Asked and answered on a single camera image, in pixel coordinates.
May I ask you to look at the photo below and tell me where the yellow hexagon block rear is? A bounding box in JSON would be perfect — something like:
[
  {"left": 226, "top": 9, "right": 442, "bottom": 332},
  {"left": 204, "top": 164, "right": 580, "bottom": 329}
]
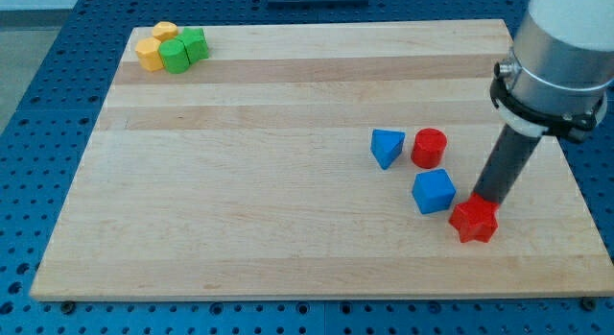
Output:
[{"left": 152, "top": 21, "right": 178, "bottom": 42}]

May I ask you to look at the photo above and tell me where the blue triangular prism block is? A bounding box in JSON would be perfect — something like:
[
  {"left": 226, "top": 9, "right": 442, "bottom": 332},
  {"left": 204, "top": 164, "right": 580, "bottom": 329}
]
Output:
[{"left": 370, "top": 129, "right": 406, "bottom": 170}]

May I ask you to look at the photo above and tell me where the green cylinder block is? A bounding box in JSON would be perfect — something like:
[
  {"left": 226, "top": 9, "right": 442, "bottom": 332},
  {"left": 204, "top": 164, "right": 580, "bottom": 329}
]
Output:
[{"left": 158, "top": 39, "right": 190, "bottom": 74}]

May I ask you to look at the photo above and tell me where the yellow hexagon block front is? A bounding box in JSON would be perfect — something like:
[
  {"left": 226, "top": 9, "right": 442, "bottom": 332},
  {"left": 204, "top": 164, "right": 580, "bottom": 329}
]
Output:
[{"left": 134, "top": 37, "right": 164, "bottom": 72}]

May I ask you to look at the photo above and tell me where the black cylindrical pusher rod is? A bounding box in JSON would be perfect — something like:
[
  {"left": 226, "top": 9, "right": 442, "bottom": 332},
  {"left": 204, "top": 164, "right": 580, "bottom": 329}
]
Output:
[{"left": 473, "top": 125, "right": 541, "bottom": 204}]

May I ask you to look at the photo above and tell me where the yellow hexagon block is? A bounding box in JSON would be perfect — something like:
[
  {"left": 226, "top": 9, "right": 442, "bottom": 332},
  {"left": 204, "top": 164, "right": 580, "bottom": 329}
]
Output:
[
  {"left": 134, "top": 37, "right": 164, "bottom": 72},
  {"left": 152, "top": 21, "right": 178, "bottom": 42}
]

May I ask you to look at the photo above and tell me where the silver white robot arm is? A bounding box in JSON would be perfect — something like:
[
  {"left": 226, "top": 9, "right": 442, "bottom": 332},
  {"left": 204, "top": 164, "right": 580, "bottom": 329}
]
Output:
[{"left": 490, "top": 0, "right": 613, "bottom": 143}]

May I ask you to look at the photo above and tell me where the wooden board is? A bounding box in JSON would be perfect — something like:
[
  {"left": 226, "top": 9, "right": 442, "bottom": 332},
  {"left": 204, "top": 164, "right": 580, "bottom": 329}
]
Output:
[{"left": 31, "top": 19, "right": 613, "bottom": 301}]

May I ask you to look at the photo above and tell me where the blue cube block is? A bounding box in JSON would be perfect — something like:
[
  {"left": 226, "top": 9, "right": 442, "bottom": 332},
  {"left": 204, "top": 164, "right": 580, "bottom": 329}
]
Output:
[{"left": 412, "top": 169, "right": 456, "bottom": 214}]

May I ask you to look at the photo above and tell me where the red star block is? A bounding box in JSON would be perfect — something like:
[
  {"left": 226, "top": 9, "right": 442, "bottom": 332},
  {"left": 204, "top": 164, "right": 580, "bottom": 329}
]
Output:
[{"left": 449, "top": 193, "right": 500, "bottom": 243}]

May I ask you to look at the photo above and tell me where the red cylinder block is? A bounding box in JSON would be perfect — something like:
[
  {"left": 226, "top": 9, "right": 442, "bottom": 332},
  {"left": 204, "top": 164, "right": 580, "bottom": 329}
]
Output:
[{"left": 411, "top": 128, "right": 447, "bottom": 169}]

